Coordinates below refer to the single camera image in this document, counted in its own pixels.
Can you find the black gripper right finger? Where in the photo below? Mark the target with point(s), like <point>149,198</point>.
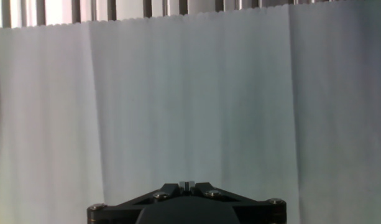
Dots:
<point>261,213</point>

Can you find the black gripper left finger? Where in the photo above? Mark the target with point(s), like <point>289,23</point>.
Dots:
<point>115,213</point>

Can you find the blue green white tablecloth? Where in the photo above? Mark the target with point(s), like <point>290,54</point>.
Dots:
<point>190,93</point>

